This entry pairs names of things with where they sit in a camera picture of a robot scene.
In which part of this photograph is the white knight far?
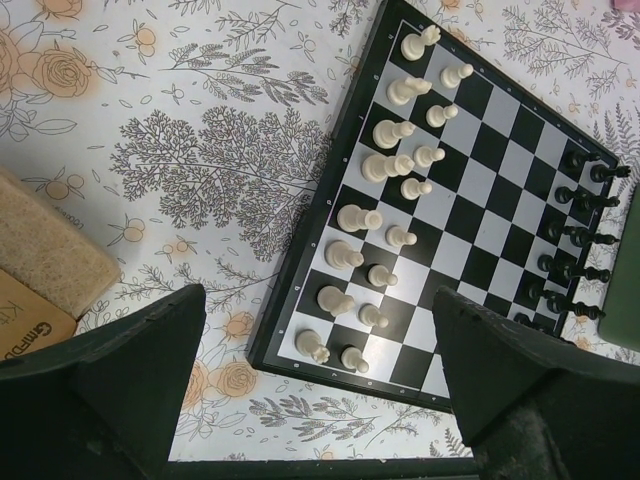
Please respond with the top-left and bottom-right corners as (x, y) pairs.
(387, 76), (432, 106)

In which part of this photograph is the black pawn on board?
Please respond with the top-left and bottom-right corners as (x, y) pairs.
(544, 221), (564, 240)
(554, 186), (583, 204)
(537, 254), (555, 272)
(525, 283), (545, 301)
(514, 313), (542, 331)

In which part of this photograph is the black piece back rank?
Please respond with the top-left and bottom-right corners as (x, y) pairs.
(573, 192), (620, 212)
(542, 290), (606, 320)
(590, 164), (631, 183)
(562, 226), (619, 248)
(555, 263), (611, 283)

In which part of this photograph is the black and white chessboard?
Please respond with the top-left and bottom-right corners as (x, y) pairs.
(248, 1), (627, 412)

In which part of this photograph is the white knight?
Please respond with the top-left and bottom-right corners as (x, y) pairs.
(316, 285), (355, 317)
(387, 76), (432, 106)

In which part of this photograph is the white rook corner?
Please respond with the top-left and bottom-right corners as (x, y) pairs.
(295, 329), (330, 364)
(401, 25), (441, 61)

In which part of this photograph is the white rook near corner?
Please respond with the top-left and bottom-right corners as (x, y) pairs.
(295, 329), (330, 364)

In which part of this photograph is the green plastic tray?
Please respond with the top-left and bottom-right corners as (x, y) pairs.
(597, 187), (639, 352)

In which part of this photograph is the floral table mat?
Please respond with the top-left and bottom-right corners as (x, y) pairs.
(1, 1), (639, 462)

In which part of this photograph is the white queen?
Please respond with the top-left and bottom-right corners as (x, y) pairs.
(361, 154), (415, 183)

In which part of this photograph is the white bishop far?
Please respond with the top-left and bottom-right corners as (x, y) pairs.
(372, 120), (416, 149)

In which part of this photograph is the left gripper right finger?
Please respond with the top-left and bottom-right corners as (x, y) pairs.
(432, 287), (639, 479)

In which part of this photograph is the white king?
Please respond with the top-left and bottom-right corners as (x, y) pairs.
(337, 204), (383, 233)

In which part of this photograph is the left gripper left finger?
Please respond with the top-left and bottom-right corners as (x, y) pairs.
(1, 284), (206, 479)

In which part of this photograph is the white pawn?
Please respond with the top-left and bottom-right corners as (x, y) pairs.
(367, 264), (398, 287)
(400, 178), (433, 200)
(358, 303), (389, 328)
(340, 346), (369, 374)
(440, 64), (474, 89)
(426, 104), (459, 128)
(385, 226), (417, 248)
(413, 146), (446, 168)

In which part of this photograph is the white rook far corner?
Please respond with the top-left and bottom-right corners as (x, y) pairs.
(401, 25), (441, 61)

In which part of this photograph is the white bishop near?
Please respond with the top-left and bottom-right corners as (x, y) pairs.
(325, 240), (364, 270)

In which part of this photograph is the black pawn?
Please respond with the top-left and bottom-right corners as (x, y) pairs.
(525, 283), (545, 301)
(563, 151), (601, 170)
(537, 254), (555, 272)
(544, 221), (564, 240)
(554, 186), (583, 204)
(514, 313), (542, 331)

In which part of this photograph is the white knight near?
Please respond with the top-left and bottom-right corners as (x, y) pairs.
(316, 285), (355, 317)

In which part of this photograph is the white bishop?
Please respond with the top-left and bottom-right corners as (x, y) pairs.
(372, 120), (416, 149)
(325, 240), (364, 270)

